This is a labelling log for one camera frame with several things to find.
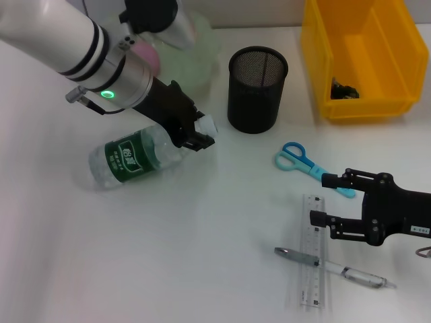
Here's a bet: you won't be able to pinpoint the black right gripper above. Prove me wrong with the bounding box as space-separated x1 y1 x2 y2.
308 167 431 247

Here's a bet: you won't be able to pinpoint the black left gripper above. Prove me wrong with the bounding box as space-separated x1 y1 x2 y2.
133 76 217 153

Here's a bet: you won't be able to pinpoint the clear water bottle green label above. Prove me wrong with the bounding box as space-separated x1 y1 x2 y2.
88 114 219 192

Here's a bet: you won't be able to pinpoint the green plastic wrapper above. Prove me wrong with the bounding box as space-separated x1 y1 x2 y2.
329 76 362 101

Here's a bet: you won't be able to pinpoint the blue scissors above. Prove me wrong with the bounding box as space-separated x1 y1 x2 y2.
274 141 357 199

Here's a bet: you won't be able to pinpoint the clear plastic ruler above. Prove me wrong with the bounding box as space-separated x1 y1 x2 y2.
298 193 327 308

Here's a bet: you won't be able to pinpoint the black mesh pen holder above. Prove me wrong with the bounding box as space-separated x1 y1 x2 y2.
227 46 290 135

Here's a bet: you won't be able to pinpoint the clear pen silver grip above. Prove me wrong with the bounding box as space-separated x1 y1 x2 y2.
273 246 398 290

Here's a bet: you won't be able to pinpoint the translucent green plastic bowl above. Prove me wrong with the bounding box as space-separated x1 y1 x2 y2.
147 13 224 102

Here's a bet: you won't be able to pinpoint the yellow plastic storage bin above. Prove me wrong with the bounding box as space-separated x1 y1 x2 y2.
300 0 430 124

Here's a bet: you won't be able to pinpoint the left gripper connector cable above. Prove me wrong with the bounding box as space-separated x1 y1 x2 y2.
65 85 133 116

